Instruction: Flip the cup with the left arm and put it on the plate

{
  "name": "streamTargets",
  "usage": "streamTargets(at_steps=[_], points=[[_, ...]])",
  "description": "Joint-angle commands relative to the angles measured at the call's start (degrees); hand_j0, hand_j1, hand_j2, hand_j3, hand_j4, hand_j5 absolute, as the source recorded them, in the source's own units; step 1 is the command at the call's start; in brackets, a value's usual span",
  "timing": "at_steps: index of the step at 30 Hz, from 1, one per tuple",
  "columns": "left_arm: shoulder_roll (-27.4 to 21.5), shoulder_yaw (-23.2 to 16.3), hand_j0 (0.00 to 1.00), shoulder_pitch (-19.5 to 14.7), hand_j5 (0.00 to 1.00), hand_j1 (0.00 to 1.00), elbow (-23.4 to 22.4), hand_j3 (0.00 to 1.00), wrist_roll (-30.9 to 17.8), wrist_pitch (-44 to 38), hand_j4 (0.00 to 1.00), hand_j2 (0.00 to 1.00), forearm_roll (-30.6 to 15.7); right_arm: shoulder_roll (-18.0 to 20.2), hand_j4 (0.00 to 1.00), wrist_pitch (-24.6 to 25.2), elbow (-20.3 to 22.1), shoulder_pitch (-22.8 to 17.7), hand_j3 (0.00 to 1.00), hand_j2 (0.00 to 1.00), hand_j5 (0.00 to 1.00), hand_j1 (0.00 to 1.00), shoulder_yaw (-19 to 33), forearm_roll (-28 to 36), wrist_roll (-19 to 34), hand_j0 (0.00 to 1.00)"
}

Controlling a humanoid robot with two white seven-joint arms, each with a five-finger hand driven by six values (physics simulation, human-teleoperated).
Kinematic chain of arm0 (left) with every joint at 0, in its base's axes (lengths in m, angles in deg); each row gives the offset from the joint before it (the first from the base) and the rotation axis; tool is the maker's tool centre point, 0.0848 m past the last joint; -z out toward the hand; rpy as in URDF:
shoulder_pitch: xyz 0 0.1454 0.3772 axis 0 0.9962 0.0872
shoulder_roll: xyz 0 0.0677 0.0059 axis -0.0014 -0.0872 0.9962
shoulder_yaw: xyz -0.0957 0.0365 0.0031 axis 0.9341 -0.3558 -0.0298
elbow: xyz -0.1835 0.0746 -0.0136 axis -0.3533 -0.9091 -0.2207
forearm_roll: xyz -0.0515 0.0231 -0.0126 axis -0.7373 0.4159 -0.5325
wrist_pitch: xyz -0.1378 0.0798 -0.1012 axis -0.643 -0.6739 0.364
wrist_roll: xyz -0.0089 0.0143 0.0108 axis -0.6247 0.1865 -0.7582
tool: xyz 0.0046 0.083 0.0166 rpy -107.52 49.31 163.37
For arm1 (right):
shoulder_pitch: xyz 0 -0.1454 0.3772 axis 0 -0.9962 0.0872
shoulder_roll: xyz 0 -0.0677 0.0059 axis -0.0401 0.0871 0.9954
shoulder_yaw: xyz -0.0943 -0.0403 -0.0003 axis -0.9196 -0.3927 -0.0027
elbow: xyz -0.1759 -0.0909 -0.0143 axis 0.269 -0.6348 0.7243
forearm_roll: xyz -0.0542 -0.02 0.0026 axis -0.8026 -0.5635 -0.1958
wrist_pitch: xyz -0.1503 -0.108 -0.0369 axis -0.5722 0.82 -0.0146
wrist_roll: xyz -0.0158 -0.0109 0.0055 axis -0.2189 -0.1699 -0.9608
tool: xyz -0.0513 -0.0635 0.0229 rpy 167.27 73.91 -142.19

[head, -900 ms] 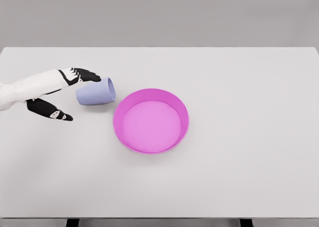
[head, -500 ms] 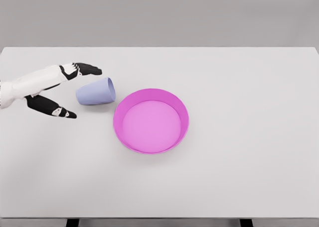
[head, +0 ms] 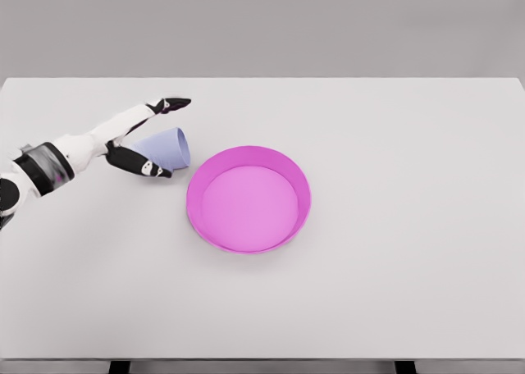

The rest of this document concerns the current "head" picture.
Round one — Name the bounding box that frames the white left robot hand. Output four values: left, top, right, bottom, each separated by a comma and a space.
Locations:
84, 97, 193, 180

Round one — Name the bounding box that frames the pink round plate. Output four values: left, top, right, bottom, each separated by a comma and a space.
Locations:
185, 144, 313, 255

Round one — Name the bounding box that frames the lavender cup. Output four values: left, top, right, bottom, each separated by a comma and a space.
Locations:
131, 127, 191, 171

